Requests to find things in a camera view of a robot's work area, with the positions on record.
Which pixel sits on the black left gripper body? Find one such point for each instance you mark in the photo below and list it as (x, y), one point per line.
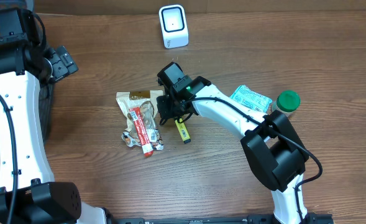
(66, 62)

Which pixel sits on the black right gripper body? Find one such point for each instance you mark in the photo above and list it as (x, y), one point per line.
(164, 109)

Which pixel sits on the yellow highlighter pen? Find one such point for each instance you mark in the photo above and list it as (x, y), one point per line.
(184, 134)

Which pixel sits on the beige snack pouch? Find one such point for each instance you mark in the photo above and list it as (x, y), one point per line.
(145, 100)

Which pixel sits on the red snack stick packet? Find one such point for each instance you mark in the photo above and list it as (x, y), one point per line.
(141, 131)

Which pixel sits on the teal plastic packet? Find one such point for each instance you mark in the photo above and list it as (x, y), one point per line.
(253, 100)

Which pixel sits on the green lid jar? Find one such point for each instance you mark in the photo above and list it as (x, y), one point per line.
(287, 102)

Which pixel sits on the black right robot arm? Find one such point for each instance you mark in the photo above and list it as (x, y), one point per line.
(275, 153)

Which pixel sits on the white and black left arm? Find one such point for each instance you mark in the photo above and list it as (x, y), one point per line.
(29, 192)

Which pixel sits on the white barcode scanner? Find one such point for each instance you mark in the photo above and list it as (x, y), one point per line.
(173, 26)

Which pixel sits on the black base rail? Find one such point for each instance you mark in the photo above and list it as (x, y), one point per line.
(311, 218)

